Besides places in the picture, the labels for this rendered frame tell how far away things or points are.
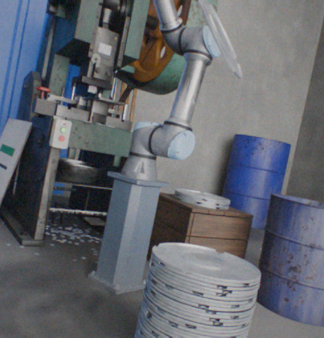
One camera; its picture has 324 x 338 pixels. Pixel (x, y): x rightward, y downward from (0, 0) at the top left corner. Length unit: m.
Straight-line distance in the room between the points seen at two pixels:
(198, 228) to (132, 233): 0.39
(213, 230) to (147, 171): 0.50
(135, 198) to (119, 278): 0.33
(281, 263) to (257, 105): 3.19
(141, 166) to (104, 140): 0.60
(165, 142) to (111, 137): 0.70
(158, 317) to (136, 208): 0.63
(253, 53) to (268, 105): 0.65
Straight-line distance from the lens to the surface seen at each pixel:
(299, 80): 5.30
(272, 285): 1.81
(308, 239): 1.72
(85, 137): 2.08
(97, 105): 2.16
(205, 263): 1.03
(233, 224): 1.95
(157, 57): 2.52
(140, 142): 1.56
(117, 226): 1.59
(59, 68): 2.47
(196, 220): 1.81
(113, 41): 2.33
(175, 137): 1.46
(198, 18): 2.25
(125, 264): 1.59
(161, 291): 0.99
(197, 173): 4.26
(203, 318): 0.97
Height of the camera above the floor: 0.59
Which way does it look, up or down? 3 degrees down
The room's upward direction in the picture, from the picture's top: 11 degrees clockwise
